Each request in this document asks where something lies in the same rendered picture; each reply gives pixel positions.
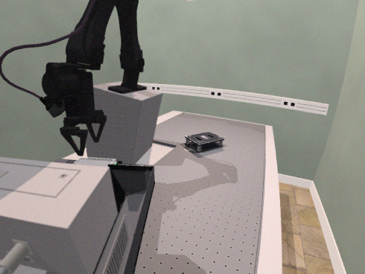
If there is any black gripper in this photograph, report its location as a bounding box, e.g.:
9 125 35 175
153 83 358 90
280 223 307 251
60 92 107 156

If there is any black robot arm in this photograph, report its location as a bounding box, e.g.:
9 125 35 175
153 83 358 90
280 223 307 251
42 0 147 118

